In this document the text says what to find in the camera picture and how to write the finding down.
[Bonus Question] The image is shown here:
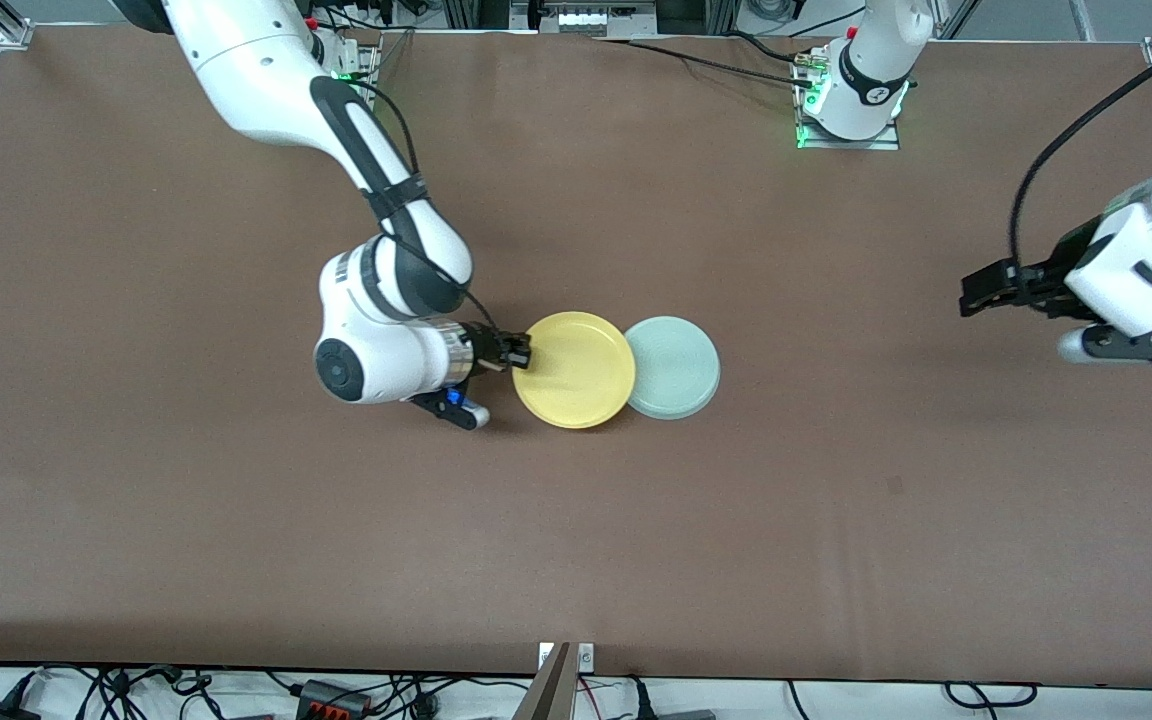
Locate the yellow round plate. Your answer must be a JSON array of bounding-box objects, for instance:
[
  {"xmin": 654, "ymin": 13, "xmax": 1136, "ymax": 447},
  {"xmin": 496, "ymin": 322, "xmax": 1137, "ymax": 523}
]
[{"xmin": 512, "ymin": 311, "xmax": 637, "ymax": 430}]

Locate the pale green round plate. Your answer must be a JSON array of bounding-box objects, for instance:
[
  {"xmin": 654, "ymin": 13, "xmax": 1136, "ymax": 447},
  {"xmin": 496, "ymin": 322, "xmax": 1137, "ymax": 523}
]
[{"xmin": 624, "ymin": 316, "xmax": 722, "ymax": 421}]

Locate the brown table cloth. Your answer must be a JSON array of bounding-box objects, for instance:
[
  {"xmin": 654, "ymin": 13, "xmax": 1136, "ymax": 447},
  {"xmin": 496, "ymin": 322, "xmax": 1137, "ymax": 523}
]
[{"xmin": 0, "ymin": 25, "xmax": 1152, "ymax": 691}]

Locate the white terminal block device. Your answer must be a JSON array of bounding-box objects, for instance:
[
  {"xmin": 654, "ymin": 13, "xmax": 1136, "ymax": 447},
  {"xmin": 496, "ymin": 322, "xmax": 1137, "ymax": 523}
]
[{"xmin": 536, "ymin": 0, "xmax": 659, "ymax": 37}]

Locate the black orange power strip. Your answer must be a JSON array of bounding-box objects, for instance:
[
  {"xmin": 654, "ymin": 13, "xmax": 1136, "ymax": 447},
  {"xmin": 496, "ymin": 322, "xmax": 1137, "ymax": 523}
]
[{"xmin": 294, "ymin": 679, "xmax": 373, "ymax": 720}]

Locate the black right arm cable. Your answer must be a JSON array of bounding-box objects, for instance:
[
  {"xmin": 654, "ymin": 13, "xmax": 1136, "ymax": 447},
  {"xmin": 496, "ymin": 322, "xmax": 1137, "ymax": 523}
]
[{"xmin": 346, "ymin": 80, "xmax": 507, "ymax": 346}]

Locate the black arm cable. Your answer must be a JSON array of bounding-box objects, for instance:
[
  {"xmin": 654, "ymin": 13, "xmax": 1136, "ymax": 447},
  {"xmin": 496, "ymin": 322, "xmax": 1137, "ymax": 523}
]
[
  {"xmin": 1009, "ymin": 35, "xmax": 1152, "ymax": 271},
  {"xmin": 346, "ymin": 80, "xmax": 507, "ymax": 346}
]

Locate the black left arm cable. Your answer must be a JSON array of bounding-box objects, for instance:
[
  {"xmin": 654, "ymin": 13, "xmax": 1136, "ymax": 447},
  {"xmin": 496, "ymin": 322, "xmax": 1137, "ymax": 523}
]
[{"xmin": 1009, "ymin": 35, "xmax": 1152, "ymax": 271}]

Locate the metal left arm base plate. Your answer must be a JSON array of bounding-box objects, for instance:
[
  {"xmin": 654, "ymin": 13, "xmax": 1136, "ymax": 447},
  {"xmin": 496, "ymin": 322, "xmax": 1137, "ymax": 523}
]
[{"xmin": 796, "ymin": 55, "xmax": 902, "ymax": 152}]

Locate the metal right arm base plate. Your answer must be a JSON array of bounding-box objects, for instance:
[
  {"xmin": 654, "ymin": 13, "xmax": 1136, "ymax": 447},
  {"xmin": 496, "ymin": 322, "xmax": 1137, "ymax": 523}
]
[{"xmin": 331, "ymin": 40, "xmax": 382, "ymax": 106}]

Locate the white pole clamp bracket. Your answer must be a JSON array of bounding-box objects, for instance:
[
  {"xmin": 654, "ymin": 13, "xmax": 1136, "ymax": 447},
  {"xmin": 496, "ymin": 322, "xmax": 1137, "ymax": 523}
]
[{"xmin": 538, "ymin": 642, "xmax": 596, "ymax": 673}]

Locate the short black table cable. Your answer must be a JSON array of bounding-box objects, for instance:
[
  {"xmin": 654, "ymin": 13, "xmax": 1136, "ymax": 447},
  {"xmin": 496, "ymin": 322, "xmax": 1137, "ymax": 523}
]
[{"xmin": 726, "ymin": 30, "xmax": 822, "ymax": 66}]

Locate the long black table cable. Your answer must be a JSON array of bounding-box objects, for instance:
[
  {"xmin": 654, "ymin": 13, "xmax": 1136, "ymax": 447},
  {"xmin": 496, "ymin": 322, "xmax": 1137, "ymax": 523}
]
[{"xmin": 596, "ymin": 38, "xmax": 817, "ymax": 89}]

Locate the grey camera stand pole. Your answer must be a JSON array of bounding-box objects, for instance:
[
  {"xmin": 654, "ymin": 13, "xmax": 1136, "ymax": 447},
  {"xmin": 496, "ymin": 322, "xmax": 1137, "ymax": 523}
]
[{"xmin": 514, "ymin": 642, "xmax": 577, "ymax": 720}]

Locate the looped black floor cable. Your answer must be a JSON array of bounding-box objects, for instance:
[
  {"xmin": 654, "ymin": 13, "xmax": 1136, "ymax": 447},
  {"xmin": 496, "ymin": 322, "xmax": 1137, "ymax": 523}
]
[{"xmin": 944, "ymin": 682, "xmax": 1039, "ymax": 710}]

